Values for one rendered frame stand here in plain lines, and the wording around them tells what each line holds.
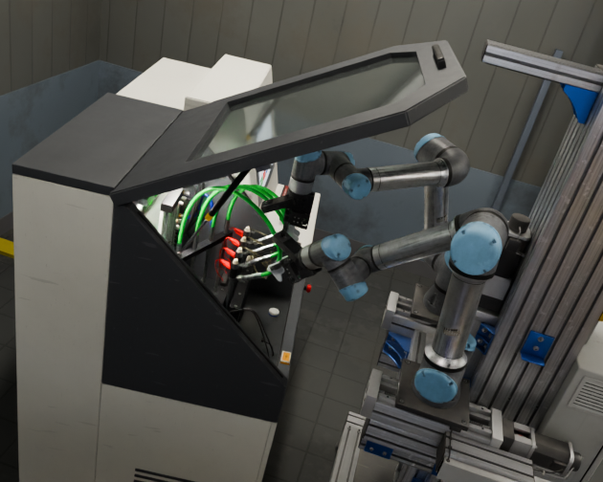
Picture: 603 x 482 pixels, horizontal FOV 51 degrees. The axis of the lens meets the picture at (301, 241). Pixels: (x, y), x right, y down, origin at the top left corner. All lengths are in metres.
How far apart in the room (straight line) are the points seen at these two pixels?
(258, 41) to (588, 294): 2.99
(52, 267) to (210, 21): 2.83
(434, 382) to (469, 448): 0.34
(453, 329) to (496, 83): 2.72
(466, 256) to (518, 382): 0.72
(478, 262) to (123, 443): 1.37
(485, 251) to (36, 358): 1.42
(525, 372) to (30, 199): 1.57
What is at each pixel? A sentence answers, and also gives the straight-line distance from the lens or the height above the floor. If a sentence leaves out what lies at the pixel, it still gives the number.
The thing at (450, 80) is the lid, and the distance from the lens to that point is 1.66.
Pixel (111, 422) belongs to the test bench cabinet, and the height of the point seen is 0.63.
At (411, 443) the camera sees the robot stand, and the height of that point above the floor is 0.86.
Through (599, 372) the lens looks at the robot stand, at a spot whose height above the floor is 1.23.
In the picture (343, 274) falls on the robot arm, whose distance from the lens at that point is 1.74.
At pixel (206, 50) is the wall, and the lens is 4.52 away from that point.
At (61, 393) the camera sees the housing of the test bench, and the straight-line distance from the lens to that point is 2.25.
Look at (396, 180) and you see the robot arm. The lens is 1.94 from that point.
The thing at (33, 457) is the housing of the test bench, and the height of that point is 0.37.
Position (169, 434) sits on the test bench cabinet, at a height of 0.63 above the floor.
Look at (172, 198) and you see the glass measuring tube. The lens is 2.18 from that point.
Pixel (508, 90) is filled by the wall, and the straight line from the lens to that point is 4.23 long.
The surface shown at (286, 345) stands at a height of 0.95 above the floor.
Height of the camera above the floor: 2.30
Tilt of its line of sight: 29 degrees down
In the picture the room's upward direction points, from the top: 14 degrees clockwise
